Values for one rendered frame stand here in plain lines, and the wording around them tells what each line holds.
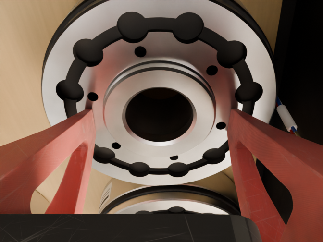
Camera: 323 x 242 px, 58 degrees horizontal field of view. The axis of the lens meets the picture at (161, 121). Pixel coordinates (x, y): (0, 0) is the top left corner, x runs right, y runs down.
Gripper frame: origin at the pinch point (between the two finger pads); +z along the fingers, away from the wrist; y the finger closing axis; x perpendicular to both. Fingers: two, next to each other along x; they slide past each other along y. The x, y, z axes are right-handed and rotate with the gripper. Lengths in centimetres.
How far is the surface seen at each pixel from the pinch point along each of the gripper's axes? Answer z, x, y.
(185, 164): 1.3, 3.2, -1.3
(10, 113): 4.1, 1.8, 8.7
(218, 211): 1.1, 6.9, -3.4
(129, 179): 1.0, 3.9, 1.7
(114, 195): 2.4, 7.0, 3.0
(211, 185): 2.5, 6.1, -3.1
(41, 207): 3.5, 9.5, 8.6
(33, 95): 4.0, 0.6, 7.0
